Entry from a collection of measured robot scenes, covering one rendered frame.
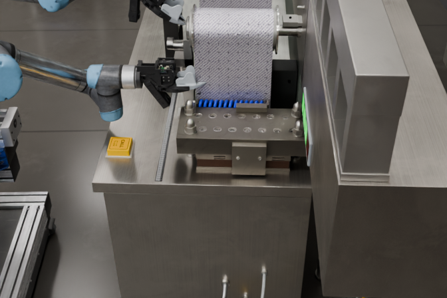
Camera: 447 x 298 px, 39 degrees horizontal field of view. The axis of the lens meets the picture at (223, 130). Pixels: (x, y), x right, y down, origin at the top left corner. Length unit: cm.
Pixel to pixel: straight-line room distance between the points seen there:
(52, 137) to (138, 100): 147
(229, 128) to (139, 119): 40
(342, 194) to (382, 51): 25
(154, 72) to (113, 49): 247
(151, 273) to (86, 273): 73
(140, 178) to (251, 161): 34
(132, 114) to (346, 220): 119
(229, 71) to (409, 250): 92
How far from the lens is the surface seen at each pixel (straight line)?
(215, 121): 190
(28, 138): 368
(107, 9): 494
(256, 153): 184
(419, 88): 136
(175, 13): 191
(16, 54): 196
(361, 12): 115
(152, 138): 206
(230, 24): 187
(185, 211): 195
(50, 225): 303
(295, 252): 208
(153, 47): 255
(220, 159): 190
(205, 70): 193
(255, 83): 195
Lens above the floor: 216
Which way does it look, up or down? 37 degrees down
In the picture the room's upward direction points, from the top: 1 degrees counter-clockwise
